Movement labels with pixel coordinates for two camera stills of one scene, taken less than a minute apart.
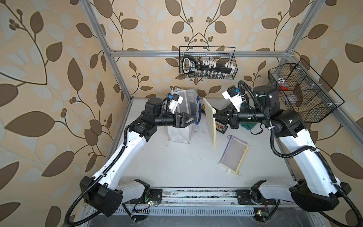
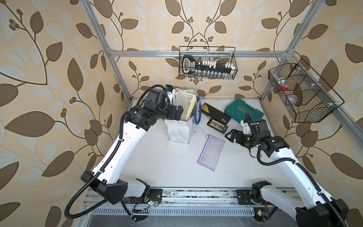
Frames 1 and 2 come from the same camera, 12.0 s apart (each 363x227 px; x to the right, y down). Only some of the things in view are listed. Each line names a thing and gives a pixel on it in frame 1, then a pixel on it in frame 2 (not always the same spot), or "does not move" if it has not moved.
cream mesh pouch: (210, 112) → (187, 100)
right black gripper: (232, 116) → (233, 131)
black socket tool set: (205, 67) does not move
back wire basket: (207, 63) does not move
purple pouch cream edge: (234, 154) → (210, 153)
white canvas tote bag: (172, 89) → (179, 131)
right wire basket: (300, 87) does not move
